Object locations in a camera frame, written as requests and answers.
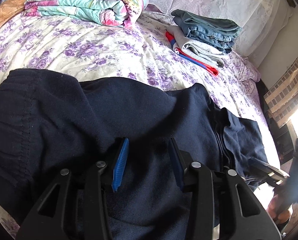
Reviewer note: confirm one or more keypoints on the folded grey pants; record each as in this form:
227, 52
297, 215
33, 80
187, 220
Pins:
199, 51

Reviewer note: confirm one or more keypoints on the purple floral pillow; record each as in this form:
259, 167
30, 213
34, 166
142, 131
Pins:
241, 67

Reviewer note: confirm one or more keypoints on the beige checked curtain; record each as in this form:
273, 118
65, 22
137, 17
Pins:
282, 98

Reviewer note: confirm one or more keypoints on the purple floral bed sheet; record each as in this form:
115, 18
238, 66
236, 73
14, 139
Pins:
89, 51

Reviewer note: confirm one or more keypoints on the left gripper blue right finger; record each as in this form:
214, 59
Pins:
241, 215

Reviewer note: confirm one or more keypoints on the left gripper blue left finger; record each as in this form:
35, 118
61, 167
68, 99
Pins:
73, 205

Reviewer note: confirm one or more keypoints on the navy blue pants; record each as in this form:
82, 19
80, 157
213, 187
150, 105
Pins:
50, 121

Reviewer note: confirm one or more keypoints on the folded red blue garment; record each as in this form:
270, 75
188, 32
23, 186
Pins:
203, 64

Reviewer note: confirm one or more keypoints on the folded dark green pants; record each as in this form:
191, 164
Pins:
188, 22

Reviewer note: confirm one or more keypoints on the folded blue jeans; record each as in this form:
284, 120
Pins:
218, 36

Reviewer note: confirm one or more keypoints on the folded floral turquoise blanket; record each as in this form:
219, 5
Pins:
114, 13

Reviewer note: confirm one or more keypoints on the person's right hand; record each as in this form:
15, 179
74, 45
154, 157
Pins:
279, 212

